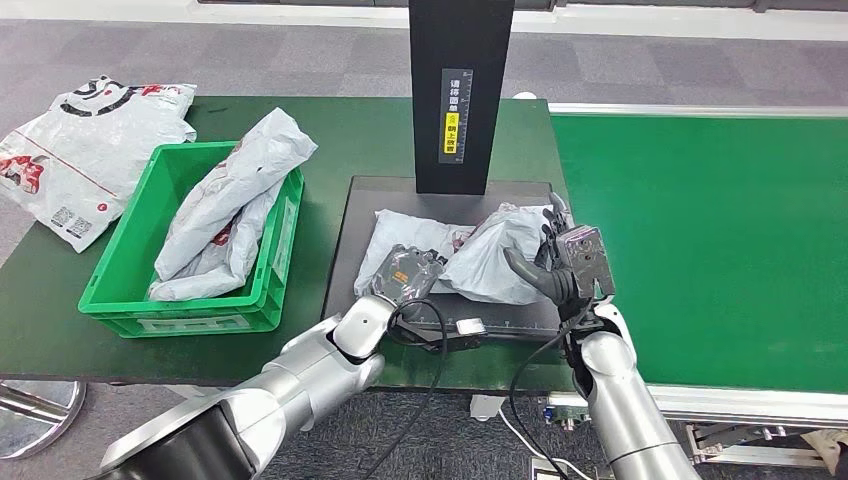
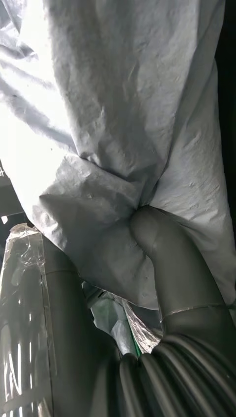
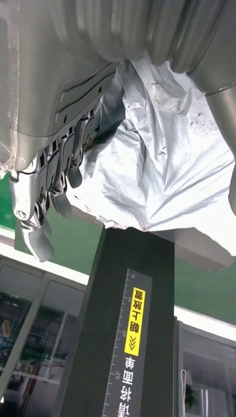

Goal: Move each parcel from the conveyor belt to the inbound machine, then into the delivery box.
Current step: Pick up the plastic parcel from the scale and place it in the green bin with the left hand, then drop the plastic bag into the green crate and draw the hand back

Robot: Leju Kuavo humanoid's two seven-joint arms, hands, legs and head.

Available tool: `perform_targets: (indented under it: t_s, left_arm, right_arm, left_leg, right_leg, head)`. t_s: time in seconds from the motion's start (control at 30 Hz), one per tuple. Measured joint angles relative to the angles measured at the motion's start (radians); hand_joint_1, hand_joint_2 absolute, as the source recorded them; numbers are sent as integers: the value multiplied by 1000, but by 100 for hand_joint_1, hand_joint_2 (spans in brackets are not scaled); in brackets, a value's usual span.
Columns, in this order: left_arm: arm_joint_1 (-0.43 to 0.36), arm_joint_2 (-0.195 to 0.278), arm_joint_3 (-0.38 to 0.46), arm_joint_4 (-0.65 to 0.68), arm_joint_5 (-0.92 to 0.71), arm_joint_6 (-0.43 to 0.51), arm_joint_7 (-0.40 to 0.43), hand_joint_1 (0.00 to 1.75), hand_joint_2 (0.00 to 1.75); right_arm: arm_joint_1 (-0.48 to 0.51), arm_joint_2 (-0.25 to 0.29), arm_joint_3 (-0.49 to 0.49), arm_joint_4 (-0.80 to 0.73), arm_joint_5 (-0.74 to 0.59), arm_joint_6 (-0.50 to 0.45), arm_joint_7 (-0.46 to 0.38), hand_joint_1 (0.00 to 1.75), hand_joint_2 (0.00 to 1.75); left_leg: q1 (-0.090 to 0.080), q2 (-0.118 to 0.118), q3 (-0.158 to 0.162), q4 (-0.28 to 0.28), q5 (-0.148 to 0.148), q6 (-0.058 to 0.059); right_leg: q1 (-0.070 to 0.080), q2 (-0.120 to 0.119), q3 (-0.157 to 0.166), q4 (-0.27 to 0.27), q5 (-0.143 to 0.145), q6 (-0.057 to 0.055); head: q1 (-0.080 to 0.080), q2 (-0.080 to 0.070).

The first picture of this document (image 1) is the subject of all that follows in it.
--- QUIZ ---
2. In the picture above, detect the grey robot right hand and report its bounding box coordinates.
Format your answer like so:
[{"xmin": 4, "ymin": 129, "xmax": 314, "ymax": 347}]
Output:
[{"xmin": 502, "ymin": 192, "xmax": 617, "ymax": 314}]

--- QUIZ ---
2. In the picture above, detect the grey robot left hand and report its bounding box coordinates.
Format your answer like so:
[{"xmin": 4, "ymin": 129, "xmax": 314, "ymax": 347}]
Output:
[{"xmin": 369, "ymin": 243, "xmax": 449, "ymax": 307}]

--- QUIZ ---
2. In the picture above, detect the grey parcel bag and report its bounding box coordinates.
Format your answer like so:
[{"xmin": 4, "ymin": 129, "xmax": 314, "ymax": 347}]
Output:
[
  {"xmin": 352, "ymin": 202, "xmax": 566, "ymax": 307},
  {"xmin": 152, "ymin": 107, "xmax": 319, "ymax": 283},
  {"xmin": 146, "ymin": 182, "xmax": 285, "ymax": 303}
]

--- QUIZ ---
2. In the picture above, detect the green conveyor belt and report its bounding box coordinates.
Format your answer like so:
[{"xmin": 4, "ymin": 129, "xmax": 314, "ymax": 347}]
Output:
[{"xmin": 539, "ymin": 103, "xmax": 848, "ymax": 468}]

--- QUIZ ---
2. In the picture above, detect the black inbound scanner machine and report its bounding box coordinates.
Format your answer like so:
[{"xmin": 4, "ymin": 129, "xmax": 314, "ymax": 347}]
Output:
[{"xmin": 321, "ymin": 0, "xmax": 578, "ymax": 346}]

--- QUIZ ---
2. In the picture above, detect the white table foot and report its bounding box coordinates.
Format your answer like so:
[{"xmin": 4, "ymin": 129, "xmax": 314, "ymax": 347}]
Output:
[{"xmin": 468, "ymin": 394, "xmax": 508, "ymax": 423}]

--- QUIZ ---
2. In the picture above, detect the black and yellow ruler label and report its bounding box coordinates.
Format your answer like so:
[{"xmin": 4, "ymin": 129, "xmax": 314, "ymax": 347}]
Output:
[{"xmin": 438, "ymin": 68, "xmax": 474, "ymax": 166}]

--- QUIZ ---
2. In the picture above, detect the grey table foot bar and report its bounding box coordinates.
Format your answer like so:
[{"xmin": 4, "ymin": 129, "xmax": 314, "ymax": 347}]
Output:
[{"xmin": 162, "ymin": 385, "xmax": 223, "ymax": 401}]

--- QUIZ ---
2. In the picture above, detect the green plastic crate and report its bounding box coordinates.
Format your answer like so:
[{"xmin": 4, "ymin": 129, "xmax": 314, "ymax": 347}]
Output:
[{"xmin": 77, "ymin": 140, "xmax": 306, "ymax": 340}]

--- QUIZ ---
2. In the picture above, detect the beige crumpled bag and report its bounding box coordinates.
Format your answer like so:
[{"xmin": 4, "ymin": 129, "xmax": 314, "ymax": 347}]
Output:
[{"xmin": 804, "ymin": 429, "xmax": 848, "ymax": 475}]

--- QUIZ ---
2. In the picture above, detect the large white printed mailer bag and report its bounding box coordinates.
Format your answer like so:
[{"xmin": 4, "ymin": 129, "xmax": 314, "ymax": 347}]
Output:
[{"xmin": 0, "ymin": 74, "xmax": 199, "ymax": 254}]

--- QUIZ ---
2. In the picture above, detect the chrome round stool base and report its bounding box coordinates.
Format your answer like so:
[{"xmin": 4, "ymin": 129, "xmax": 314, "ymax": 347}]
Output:
[{"xmin": 0, "ymin": 380, "xmax": 87, "ymax": 462}]

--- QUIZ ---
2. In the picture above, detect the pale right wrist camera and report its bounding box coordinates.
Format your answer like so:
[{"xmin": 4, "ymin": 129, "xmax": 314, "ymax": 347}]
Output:
[{"xmin": 591, "ymin": 301, "xmax": 639, "ymax": 356}]

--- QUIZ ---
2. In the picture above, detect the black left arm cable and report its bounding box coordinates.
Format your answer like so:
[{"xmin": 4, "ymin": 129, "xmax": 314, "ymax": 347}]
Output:
[{"xmin": 360, "ymin": 298, "xmax": 452, "ymax": 480}]

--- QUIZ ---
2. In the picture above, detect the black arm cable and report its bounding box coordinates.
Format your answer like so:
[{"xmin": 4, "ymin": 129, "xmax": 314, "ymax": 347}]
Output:
[
  {"xmin": 508, "ymin": 301, "xmax": 598, "ymax": 480},
  {"xmin": 360, "ymin": 298, "xmax": 452, "ymax": 480}
]

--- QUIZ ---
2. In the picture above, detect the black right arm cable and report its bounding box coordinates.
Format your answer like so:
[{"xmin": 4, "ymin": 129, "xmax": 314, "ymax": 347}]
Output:
[{"xmin": 508, "ymin": 301, "xmax": 598, "ymax": 480}]

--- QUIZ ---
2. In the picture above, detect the white floor cable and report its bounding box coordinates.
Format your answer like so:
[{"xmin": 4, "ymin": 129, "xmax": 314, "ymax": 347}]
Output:
[{"xmin": 498, "ymin": 409, "xmax": 598, "ymax": 480}]

